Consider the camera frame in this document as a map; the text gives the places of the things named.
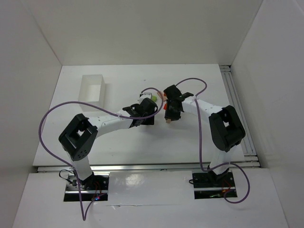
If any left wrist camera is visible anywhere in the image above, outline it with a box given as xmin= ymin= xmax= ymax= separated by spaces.
xmin=138 ymin=93 xmax=153 ymax=102

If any front aluminium rail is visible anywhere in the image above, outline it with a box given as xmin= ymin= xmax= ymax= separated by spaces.
xmin=38 ymin=160 xmax=261 ymax=173

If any white perforated plastic box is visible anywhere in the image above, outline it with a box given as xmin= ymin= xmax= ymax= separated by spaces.
xmin=78 ymin=75 xmax=106 ymax=108

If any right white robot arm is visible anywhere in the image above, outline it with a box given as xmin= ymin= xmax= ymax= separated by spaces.
xmin=163 ymin=85 xmax=246 ymax=183

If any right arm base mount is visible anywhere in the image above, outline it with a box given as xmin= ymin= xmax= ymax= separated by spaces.
xmin=189 ymin=171 xmax=237 ymax=200

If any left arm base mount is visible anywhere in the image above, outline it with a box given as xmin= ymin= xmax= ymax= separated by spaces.
xmin=58 ymin=169 xmax=109 ymax=202

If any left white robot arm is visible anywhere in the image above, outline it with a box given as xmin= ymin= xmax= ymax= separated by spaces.
xmin=58 ymin=98 xmax=158 ymax=190

